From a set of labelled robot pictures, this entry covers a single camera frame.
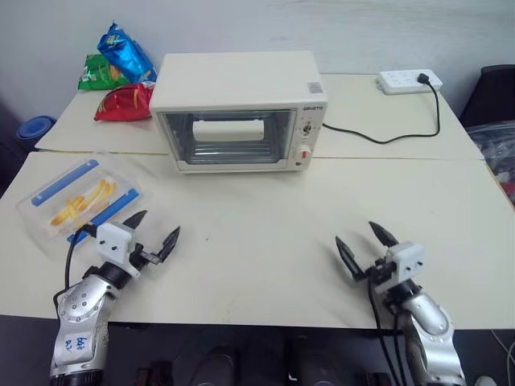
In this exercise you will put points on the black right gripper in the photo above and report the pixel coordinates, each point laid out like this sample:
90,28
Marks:
382,271

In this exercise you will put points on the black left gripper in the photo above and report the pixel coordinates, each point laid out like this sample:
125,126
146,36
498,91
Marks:
136,259

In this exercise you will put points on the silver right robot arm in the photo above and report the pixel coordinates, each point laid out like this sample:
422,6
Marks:
432,329

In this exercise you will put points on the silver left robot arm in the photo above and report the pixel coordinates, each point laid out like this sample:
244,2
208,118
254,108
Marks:
78,313

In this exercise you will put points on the clear container with fries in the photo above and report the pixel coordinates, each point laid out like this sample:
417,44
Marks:
48,225

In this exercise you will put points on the white toaster oven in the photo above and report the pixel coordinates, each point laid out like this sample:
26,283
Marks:
237,80

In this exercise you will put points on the blue container latch strip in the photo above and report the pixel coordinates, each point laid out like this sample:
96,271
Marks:
64,183
114,207

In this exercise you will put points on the yellow french fry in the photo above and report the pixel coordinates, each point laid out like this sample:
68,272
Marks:
62,220
109,188
76,202
96,193

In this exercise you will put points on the red chips bag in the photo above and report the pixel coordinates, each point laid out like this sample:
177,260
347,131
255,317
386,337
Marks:
122,103

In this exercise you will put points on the clear plastic bag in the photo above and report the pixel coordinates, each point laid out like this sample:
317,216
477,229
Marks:
497,149

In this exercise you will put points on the green chips bag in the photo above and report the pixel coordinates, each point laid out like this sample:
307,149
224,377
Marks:
96,74

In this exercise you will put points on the white power strip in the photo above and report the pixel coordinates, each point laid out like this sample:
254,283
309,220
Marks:
402,82

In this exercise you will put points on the blue chips bag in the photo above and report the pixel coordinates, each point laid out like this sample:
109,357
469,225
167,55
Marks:
122,54

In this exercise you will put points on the black chair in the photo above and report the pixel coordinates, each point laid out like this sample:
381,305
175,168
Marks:
491,94

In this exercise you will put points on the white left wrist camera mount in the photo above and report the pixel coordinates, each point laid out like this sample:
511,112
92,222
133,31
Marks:
114,243

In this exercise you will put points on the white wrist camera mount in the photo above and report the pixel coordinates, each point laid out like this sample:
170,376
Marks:
408,259
114,243

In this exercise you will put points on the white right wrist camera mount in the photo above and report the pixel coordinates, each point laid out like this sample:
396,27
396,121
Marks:
408,259

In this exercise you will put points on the white and red timer knob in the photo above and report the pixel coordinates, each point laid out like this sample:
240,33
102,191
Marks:
304,153

